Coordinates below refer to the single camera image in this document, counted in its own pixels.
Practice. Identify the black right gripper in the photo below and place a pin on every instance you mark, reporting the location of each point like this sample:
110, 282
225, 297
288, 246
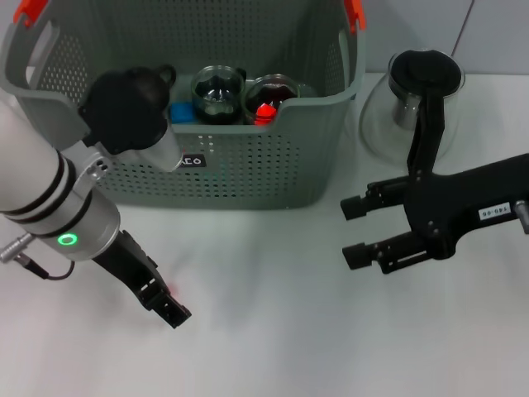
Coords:
454, 207

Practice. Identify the bright red sloped brick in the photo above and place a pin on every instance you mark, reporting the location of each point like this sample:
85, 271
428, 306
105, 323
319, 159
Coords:
264, 115

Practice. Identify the black clay teapot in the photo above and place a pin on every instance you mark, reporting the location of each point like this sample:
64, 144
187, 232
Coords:
167, 74

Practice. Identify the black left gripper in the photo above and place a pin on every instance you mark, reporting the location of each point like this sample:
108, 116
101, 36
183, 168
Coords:
124, 260

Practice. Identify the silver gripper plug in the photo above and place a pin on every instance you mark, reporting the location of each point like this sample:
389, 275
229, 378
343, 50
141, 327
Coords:
14, 248
522, 215

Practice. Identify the small red toy brick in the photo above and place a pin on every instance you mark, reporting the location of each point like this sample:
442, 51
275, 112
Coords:
172, 289

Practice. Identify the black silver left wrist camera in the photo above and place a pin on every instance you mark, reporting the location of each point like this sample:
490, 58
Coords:
124, 116

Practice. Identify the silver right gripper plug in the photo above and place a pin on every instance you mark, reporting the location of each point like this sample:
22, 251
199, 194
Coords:
522, 215

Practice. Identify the glass teacup with black holder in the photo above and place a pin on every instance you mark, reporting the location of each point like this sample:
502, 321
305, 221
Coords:
273, 89
217, 95

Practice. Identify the blue toy brick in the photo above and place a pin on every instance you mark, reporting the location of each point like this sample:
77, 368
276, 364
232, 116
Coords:
182, 112

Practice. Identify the grey-green perforated storage bin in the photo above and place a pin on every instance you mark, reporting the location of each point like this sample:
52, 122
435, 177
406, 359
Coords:
268, 165

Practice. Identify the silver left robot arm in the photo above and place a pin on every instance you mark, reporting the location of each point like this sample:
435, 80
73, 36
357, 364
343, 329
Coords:
41, 186

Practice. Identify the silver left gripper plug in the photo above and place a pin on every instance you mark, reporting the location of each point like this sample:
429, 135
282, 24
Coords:
14, 248

